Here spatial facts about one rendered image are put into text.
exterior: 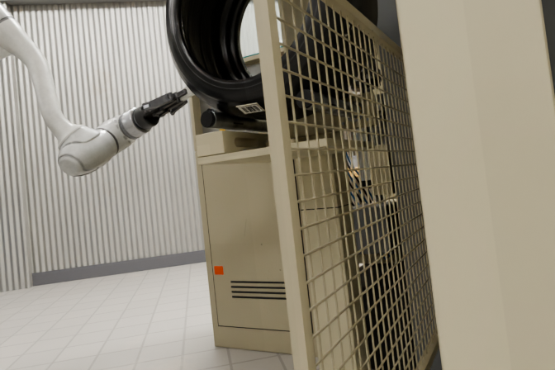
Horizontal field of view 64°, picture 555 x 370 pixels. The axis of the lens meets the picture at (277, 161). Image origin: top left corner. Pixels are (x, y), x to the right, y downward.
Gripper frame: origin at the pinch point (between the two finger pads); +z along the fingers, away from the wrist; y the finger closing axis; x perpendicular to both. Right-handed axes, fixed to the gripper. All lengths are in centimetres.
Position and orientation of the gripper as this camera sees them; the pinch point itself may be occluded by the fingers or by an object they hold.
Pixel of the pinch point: (188, 91)
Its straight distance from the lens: 134.3
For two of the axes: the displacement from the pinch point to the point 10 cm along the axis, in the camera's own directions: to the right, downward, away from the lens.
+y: 4.8, -0.1, 8.8
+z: 8.2, -3.6, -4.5
